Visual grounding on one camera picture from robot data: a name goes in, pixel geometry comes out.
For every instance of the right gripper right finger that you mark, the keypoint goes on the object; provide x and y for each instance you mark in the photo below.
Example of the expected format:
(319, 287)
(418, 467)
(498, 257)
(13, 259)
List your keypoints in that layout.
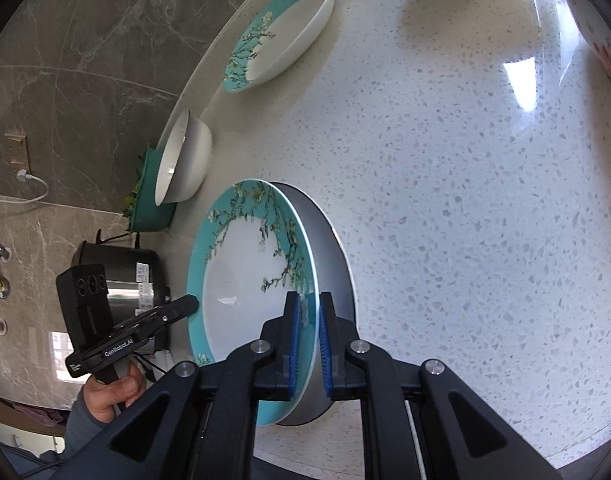
(342, 380)

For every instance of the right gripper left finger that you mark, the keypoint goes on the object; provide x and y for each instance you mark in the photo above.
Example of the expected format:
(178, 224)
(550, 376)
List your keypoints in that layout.
(278, 377)

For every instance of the teal floral plate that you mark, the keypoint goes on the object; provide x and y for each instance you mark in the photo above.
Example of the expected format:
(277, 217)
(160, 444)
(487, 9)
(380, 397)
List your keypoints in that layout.
(250, 252)

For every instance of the white bowl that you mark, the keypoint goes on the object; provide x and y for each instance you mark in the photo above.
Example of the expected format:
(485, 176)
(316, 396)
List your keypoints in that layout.
(185, 160)

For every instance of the grey left sleeve forearm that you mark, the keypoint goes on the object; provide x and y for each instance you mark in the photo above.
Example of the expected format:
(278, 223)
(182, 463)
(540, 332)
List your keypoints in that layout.
(80, 429)

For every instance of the left hand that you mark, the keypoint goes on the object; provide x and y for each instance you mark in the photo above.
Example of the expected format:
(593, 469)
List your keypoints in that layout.
(113, 389)

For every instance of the steel rice cooker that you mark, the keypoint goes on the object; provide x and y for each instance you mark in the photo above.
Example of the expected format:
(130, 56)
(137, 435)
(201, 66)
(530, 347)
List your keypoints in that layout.
(132, 278)

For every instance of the green basin with vegetables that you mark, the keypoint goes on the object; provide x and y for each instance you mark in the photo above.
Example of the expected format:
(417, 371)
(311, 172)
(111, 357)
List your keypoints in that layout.
(140, 208)

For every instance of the teal floral oval dish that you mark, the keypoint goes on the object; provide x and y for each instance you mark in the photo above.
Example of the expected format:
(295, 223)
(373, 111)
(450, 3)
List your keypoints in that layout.
(274, 40)

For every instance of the white floral plate edge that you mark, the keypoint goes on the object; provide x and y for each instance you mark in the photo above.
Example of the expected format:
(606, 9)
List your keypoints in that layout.
(593, 25)

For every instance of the wall socket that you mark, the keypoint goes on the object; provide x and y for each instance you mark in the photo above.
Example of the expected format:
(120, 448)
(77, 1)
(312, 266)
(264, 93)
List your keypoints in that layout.
(17, 147)

